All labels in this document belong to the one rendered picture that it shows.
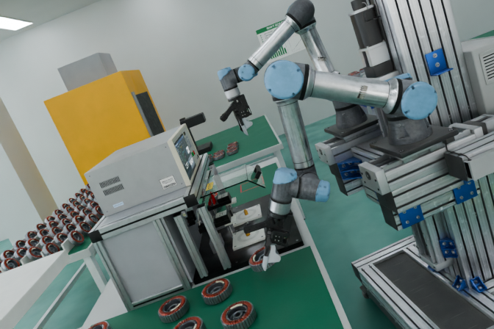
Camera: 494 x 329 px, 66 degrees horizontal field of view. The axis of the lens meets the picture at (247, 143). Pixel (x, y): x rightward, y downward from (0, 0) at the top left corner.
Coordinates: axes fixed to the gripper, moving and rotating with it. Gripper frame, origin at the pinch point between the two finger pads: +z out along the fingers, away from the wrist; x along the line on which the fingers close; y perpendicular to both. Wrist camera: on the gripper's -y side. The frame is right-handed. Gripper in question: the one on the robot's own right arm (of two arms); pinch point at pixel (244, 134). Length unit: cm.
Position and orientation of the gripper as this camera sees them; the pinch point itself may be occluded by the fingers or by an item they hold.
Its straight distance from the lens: 200.4
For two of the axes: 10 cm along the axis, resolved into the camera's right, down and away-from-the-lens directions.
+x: -1.6, -1.6, 9.7
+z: 3.6, 9.1, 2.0
